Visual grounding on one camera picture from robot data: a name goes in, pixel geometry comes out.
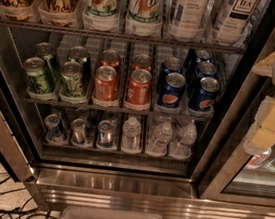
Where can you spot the orange can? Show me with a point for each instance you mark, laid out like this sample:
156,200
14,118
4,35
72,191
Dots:
105,83
138,89
142,61
110,58

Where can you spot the front right orange can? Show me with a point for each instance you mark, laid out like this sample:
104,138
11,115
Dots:
138,89

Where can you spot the front left green can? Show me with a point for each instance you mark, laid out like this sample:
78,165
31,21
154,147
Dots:
39,79

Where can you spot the clear water bottle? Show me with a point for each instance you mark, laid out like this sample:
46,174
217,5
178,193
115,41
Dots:
159,139
181,146
131,135

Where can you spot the right blue silver can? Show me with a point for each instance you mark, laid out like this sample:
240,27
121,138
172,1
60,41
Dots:
105,134

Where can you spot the white blue Teas Tea bottle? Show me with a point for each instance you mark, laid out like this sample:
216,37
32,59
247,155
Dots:
187,19

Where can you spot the blue silver can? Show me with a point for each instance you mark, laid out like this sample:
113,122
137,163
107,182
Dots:
79,135
105,134
55,126

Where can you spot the back left Pepsi can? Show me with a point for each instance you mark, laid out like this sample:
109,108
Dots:
170,65

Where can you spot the stainless steel fridge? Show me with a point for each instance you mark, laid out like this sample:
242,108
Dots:
213,183

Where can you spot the back left green can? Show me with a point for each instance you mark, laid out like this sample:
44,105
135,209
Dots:
47,53

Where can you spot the middle clear water bottle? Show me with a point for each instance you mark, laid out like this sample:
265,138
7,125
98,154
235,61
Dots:
159,139

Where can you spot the right clear water bottle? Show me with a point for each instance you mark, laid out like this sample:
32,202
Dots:
181,146

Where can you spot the back right Pepsi can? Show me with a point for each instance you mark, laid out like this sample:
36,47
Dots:
199,55

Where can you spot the back left orange can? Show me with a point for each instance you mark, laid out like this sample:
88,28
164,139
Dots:
110,58

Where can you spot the red can behind glass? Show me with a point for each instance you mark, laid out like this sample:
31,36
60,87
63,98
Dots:
257,160

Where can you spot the white black Teas Tea bottle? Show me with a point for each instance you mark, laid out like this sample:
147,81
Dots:
229,19

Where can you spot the left 7up bottle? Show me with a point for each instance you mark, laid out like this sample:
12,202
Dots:
101,15

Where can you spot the front right Pepsi can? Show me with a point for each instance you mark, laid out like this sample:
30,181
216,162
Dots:
205,92

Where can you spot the left clear water bottle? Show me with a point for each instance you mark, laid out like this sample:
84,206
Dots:
131,135

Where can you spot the front right green can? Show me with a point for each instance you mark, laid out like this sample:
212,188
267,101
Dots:
71,74

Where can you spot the pepsi can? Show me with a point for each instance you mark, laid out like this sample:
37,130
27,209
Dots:
205,92
172,90
170,65
201,70
199,55

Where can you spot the back right orange can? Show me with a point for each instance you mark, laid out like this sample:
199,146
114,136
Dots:
142,61

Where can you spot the left blue silver can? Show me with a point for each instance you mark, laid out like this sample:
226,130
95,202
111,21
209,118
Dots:
55,126

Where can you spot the front left orange can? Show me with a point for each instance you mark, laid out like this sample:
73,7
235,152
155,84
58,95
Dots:
105,83

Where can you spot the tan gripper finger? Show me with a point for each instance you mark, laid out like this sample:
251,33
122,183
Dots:
261,134
264,68

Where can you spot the right 7up bottle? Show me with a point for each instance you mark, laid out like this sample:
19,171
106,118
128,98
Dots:
143,17

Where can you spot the front left Pepsi can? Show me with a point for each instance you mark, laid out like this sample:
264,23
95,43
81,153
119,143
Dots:
172,90

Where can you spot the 7up bottle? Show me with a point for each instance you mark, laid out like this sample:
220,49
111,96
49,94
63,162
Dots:
101,15
143,17

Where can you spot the back right green can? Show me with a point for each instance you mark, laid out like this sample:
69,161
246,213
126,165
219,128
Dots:
81,55

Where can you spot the middle right Pepsi can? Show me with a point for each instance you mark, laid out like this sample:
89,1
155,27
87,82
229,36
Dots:
201,70

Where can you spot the middle blue silver can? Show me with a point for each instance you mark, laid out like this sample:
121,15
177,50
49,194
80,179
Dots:
79,135

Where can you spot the open steel fridge door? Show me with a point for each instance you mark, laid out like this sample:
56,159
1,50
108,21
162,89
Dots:
11,156

